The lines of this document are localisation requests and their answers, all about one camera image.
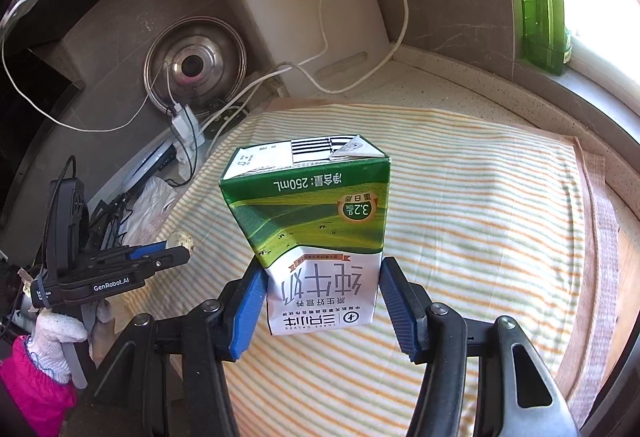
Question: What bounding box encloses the green milk carton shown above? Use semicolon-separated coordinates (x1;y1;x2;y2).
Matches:
220;134;390;336

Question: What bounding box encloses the white gloved left hand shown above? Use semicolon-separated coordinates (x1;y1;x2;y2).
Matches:
26;299;115;385

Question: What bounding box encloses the striped yellow towel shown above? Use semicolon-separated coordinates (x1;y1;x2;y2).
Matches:
124;104;586;436

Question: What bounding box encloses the pink jacket sleeve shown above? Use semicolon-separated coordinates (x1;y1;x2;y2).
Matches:
1;336;77;436

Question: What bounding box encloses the white power strip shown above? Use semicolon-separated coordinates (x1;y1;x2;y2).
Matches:
170;104;205;169

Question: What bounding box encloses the pink checkered towel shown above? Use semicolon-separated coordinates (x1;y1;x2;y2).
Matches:
264;95;622;427

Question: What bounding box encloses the steel pot lid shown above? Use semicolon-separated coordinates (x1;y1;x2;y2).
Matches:
143;16;247;118

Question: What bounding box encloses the green soap bottle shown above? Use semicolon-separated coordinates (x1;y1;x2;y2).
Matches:
521;0;572;76

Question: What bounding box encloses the white cutting board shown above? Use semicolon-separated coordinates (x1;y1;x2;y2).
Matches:
245;0;390;89

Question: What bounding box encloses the thin white charger cable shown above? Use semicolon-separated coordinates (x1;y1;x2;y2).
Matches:
0;0;181;134

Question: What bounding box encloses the white power cable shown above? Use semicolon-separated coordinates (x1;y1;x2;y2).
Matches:
199;0;410;148

